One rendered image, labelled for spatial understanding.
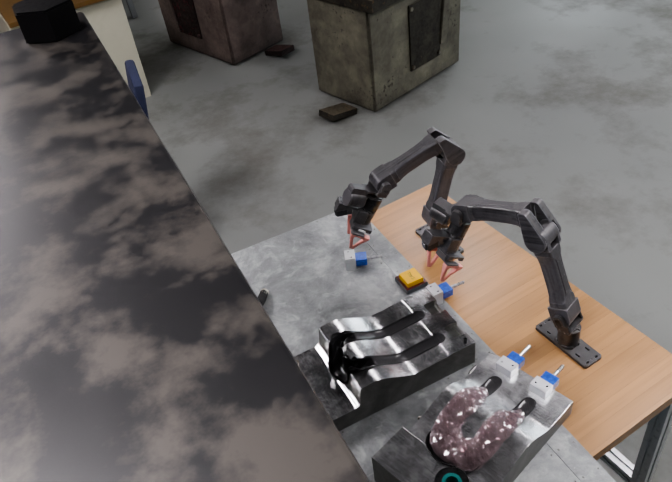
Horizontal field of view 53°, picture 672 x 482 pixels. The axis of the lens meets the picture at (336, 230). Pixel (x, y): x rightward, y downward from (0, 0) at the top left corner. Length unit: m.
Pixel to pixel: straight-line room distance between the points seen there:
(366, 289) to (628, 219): 2.00
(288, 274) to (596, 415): 1.09
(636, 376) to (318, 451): 1.70
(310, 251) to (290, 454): 2.01
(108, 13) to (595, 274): 3.79
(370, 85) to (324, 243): 2.38
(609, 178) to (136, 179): 3.66
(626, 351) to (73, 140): 1.70
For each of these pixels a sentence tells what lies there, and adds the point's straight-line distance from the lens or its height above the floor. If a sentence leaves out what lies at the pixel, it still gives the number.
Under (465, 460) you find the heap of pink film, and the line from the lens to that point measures 1.76.
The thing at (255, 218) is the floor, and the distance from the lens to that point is 3.98.
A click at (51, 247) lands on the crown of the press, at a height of 2.01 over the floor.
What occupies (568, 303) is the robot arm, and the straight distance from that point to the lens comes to 2.01.
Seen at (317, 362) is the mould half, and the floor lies 0.86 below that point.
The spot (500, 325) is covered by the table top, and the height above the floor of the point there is 0.80.
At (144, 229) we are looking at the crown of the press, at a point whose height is 2.00.
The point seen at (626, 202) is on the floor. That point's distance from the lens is 4.04.
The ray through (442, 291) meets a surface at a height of 0.85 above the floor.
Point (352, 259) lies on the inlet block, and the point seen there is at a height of 0.85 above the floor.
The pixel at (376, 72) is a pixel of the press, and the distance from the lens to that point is 4.68.
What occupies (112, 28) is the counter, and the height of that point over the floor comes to 0.60.
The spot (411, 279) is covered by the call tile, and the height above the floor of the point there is 0.84.
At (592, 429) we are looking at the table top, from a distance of 1.96.
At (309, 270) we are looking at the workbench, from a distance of 2.37.
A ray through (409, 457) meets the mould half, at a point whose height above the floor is 0.91.
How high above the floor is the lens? 2.39
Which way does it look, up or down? 39 degrees down
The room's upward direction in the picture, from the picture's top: 8 degrees counter-clockwise
